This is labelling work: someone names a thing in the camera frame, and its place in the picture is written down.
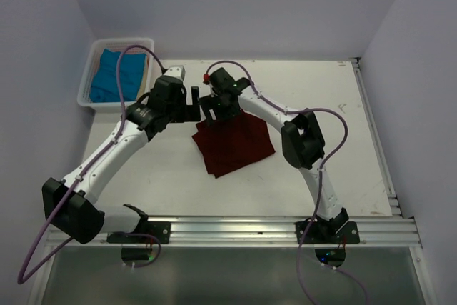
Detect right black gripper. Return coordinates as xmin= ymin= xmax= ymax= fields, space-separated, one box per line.
xmin=199 ymin=91 xmax=241 ymax=127

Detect dark red t shirt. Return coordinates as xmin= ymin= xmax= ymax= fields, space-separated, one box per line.
xmin=192 ymin=112 xmax=276 ymax=178

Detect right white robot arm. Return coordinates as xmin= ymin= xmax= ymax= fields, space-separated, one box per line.
xmin=199 ymin=68 xmax=349 ymax=243

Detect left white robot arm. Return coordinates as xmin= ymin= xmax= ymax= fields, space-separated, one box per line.
xmin=42 ymin=66 xmax=201 ymax=244

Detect blue t shirt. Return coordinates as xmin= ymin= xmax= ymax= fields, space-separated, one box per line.
xmin=89 ymin=49 xmax=146 ymax=103

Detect white plastic basket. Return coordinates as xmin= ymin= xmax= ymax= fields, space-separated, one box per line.
xmin=76 ymin=37 xmax=154 ymax=113

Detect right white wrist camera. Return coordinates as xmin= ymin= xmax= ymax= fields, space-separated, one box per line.
xmin=203 ymin=74 xmax=214 ymax=86

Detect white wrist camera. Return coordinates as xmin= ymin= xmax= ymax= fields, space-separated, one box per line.
xmin=164 ymin=65 xmax=186 ymax=81
xmin=203 ymin=74 xmax=214 ymax=86

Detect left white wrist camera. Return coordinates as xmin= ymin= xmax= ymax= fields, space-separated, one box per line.
xmin=164 ymin=65 xmax=186 ymax=81

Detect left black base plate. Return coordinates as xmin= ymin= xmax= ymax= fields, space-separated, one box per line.
xmin=107 ymin=221 xmax=171 ymax=244

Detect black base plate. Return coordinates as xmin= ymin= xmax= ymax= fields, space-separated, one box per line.
xmin=107 ymin=221 xmax=171 ymax=244
xmin=294 ymin=219 xmax=361 ymax=244

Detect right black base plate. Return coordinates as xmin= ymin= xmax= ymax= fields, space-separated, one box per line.
xmin=294 ymin=219 xmax=361 ymax=244

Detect aluminium mounting rail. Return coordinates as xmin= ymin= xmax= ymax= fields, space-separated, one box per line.
xmin=45 ymin=214 xmax=422 ymax=248

